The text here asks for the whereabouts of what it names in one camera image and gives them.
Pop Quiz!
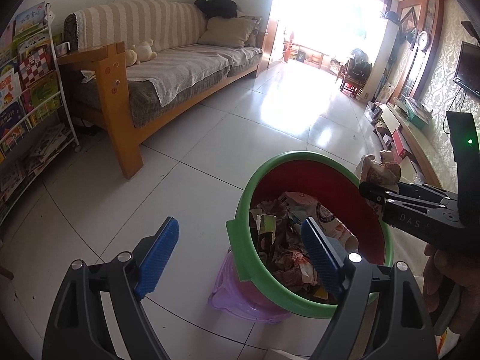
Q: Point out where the wooden frame sofa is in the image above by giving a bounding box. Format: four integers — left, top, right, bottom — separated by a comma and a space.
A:
59, 0, 265, 178

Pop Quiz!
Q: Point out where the white wire bookshelf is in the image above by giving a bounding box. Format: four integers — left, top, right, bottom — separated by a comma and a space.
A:
1, 2, 79, 219

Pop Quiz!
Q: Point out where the wooden chair far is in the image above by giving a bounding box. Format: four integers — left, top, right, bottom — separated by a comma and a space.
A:
337, 49, 373, 98

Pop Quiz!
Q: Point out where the beige cushion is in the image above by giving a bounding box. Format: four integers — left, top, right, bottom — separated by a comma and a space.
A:
198, 17, 256, 48

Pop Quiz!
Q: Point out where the purple plastic stool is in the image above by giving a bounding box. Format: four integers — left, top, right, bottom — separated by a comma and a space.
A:
208, 250, 292, 324

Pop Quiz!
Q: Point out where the pink white paper bag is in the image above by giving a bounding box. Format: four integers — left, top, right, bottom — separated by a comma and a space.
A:
281, 192, 359, 252

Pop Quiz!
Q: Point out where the wall television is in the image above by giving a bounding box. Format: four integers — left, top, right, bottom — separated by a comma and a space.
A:
453, 41, 480, 98

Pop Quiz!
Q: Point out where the right hand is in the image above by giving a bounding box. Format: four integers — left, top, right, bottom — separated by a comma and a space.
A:
422, 243, 480, 338

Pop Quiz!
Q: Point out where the plush toy on sofa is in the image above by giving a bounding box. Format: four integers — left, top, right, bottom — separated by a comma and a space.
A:
124, 40, 157, 67

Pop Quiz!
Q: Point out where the red bin green rim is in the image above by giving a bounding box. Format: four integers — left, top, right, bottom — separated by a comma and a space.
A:
225, 150, 395, 320

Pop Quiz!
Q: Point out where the long tv cabinet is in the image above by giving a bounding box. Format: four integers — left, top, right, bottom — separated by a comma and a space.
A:
364, 102, 456, 192

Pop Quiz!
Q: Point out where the black clothing on sofa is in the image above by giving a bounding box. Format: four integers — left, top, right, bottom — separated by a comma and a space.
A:
194, 0, 238, 19

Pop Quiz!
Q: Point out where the crumpled red paper wad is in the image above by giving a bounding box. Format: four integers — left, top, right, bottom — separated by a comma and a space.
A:
355, 150, 401, 193

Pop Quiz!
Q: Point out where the wall clock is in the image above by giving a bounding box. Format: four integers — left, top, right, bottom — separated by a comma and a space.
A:
416, 31, 431, 52

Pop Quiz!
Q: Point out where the green box on cabinet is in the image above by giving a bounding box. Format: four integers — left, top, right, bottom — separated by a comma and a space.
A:
399, 96, 432, 129

